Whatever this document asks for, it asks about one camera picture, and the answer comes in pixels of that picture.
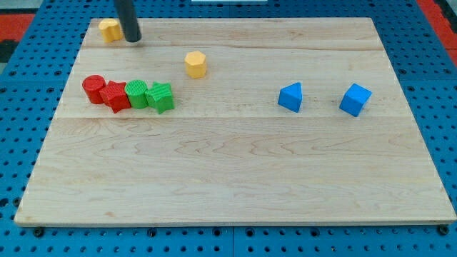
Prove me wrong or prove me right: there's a yellow hexagon block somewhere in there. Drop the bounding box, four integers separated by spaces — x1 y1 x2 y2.
184 51 207 79

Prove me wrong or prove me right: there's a green star block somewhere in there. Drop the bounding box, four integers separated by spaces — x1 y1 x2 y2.
145 81 174 114

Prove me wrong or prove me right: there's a red star block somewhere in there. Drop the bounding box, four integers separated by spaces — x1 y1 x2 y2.
100 81 131 114

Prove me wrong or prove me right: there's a light wooden board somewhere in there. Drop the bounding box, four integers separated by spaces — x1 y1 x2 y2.
14 18 456 228

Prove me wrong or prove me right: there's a blue triangle block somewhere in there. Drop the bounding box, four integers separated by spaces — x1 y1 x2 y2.
278 82 303 113

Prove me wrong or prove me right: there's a green cylinder block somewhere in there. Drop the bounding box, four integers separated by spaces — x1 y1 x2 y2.
124 80 148 109

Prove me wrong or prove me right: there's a blue cube block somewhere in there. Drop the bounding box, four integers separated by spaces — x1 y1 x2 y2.
339 84 372 117

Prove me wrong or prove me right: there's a red cylinder block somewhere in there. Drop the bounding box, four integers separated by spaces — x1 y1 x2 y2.
82 74 106 104

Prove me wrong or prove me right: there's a yellow heart block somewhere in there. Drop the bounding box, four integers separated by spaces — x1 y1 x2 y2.
98 18 123 43

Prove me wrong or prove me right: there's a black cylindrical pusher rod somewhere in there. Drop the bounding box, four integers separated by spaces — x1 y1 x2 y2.
114 0 142 43

